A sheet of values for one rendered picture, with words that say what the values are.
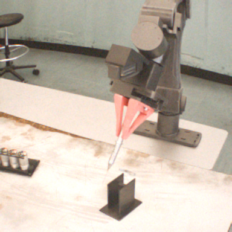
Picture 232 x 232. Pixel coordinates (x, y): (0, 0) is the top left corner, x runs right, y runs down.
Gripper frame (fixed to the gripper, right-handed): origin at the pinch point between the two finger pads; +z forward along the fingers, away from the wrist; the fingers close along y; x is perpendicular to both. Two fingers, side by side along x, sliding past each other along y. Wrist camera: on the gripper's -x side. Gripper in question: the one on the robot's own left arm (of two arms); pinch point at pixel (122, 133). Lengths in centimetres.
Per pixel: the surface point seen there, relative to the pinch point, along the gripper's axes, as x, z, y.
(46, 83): 171, -11, -195
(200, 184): 25.7, 5.0, 10.4
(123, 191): 6.2, 11.1, 1.5
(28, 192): 2.3, 21.7, -19.8
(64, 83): 178, -16, -183
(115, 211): 9.0, 16.6, 0.2
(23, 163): 2.9, 16.1, -25.2
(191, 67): 243, -71, -110
